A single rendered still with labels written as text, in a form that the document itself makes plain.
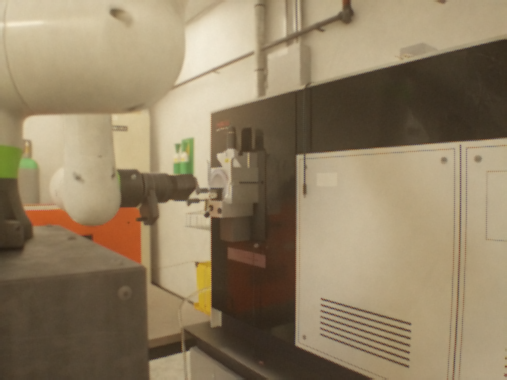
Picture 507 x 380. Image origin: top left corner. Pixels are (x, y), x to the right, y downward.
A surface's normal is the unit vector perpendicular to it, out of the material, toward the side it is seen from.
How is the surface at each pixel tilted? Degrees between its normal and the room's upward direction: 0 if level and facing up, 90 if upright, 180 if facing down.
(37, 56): 115
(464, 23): 90
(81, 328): 90
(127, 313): 90
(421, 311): 90
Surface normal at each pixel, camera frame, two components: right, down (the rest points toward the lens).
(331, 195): -0.79, 0.00
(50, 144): 0.62, 0.01
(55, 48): 0.04, 0.37
